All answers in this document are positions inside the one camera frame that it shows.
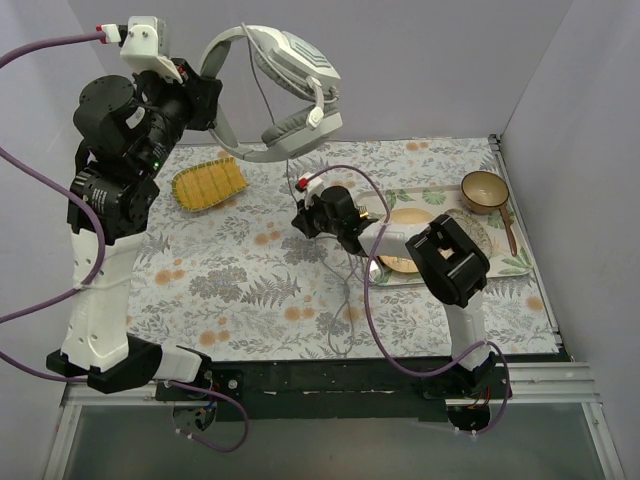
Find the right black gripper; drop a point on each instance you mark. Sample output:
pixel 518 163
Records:
pixel 306 223

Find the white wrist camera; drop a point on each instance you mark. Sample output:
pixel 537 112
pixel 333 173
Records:
pixel 147 47
pixel 309 186

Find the leaf pattern serving tray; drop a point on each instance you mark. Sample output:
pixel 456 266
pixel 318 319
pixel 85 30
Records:
pixel 420 205

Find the floral table mat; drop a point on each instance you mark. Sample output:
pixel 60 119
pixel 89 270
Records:
pixel 239 282

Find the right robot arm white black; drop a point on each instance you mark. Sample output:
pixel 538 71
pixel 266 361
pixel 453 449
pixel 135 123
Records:
pixel 450 264

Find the white grey gaming headphones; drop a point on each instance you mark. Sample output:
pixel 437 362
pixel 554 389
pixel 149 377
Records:
pixel 303 75

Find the yellow woven bamboo tray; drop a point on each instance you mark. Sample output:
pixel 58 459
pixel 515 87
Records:
pixel 208 184

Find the speckled oval plate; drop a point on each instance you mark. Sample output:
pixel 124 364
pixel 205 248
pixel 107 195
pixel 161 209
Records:
pixel 473 228

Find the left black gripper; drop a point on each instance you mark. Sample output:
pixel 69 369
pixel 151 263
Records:
pixel 203 100

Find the aluminium frame rail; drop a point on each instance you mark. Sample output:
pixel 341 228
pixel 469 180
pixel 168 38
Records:
pixel 531 383

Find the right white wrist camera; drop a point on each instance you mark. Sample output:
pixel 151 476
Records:
pixel 309 186

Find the brown bowl with handle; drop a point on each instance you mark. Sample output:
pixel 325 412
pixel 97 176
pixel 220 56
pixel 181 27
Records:
pixel 484 192

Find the beige bird plate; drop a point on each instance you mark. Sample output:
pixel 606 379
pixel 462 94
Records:
pixel 416 218

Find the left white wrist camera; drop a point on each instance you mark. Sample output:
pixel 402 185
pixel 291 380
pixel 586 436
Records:
pixel 147 47

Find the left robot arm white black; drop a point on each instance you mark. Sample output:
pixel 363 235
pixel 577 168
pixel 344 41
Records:
pixel 129 127

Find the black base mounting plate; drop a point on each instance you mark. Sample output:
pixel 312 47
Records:
pixel 348 388

